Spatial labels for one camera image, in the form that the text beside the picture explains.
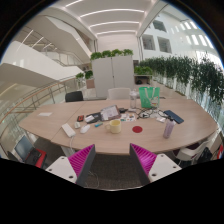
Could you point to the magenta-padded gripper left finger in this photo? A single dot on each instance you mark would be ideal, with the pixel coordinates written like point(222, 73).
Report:
point(71, 166)

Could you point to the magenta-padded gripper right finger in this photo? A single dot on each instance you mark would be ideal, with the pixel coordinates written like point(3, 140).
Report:
point(153, 166)

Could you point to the purple drink bottle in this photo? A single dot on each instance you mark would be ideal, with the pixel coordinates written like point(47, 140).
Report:
point(169, 128)

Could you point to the red bag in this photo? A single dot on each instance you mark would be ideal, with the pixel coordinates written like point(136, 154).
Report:
point(39, 157)

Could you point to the white power strip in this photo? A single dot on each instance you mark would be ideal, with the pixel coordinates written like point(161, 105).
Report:
point(68, 130)

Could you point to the white chair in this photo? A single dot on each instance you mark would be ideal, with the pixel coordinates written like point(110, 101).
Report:
point(188, 154)
point(119, 93)

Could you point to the white computer mouse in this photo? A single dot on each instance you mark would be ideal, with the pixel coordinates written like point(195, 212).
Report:
point(85, 128)

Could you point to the flat round red coaster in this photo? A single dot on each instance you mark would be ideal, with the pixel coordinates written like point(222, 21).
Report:
point(137, 129)

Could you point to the small white charger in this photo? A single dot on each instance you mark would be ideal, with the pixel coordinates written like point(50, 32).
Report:
point(77, 125)

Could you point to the small teal packet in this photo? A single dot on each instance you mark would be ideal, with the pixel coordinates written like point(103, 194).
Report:
point(98, 125)

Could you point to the small red-black case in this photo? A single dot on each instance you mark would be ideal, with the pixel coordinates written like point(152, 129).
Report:
point(80, 118)

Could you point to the pale yellow mug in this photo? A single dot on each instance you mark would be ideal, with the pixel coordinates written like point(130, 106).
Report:
point(115, 126)

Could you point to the colourful sticker sheet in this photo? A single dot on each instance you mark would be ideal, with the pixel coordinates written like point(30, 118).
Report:
point(127, 117)

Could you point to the white paper sheet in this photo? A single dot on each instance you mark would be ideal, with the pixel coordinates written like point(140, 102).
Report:
point(45, 114)

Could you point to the black power adapter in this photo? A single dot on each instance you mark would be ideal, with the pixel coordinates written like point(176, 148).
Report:
point(123, 110)

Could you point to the green tote bag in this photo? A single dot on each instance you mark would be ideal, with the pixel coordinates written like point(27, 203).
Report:
point(149, 97)

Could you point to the black chair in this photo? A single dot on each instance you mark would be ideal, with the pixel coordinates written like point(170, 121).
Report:
point(74, 96)

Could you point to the clear shaker bottle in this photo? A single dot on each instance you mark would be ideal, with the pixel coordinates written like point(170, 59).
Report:
point(133, 99)

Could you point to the low shelf with plants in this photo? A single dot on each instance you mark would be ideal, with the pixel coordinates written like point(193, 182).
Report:
point(143, 74)

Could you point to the row of tall green plants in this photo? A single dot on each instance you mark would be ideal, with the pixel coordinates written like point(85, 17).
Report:
point(186, 76)

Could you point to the white cabinet topped with plants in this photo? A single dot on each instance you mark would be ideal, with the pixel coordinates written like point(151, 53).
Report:
point(113, 75)

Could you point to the ceiling light strips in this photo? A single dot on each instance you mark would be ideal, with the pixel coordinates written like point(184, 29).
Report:
point(113, 20)

